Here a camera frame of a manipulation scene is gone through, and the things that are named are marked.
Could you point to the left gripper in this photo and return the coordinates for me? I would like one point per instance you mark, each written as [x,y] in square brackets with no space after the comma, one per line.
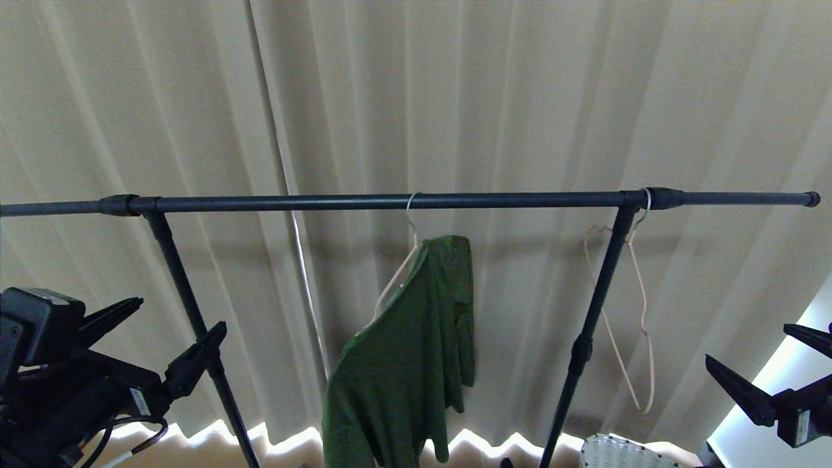
[84,390]

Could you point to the black clothes rack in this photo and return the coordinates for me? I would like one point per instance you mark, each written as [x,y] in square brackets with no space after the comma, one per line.
[455,201]

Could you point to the pink clothes hanger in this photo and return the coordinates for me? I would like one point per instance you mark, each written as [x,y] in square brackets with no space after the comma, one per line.
[416,242]
[652,383]

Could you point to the white laundry basket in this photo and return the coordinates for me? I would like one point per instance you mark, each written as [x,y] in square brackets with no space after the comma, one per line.
[617,452]

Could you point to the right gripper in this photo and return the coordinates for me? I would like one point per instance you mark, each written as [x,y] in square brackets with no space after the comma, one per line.
[809,409]

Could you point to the beige curtain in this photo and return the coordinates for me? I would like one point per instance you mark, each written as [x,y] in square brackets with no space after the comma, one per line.
[520,97]

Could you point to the green long-sleeved shirt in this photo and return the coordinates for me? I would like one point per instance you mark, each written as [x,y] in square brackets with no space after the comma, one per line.
[403,364]

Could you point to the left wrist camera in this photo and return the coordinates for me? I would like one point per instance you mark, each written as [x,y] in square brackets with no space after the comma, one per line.
[36,325]

